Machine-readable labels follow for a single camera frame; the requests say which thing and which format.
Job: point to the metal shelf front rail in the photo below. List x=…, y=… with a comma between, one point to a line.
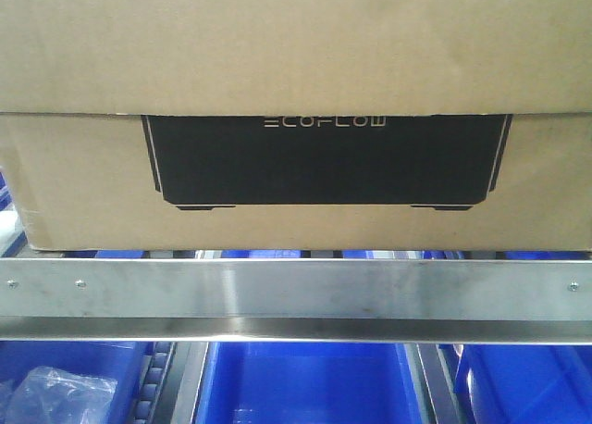
x=382, y=300

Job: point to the blue bin lower middle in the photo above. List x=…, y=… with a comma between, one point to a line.
x=307, y=383

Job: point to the blue bin lower right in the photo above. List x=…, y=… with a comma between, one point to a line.
x=524, y=383

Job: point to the brown EcoFlow cardboard box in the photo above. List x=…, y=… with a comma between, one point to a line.
x=314, y=124

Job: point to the blue bin lower left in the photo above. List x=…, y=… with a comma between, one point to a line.
x=120, y=361

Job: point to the blue bin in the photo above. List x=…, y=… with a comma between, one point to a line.
x=307, y=383
x=120, y=361
x=524, y=383

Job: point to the clear plastic bag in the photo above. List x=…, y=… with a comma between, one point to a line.
x=54, y=395

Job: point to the grey roller conveyor track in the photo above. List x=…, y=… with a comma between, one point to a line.
x=153, y=382

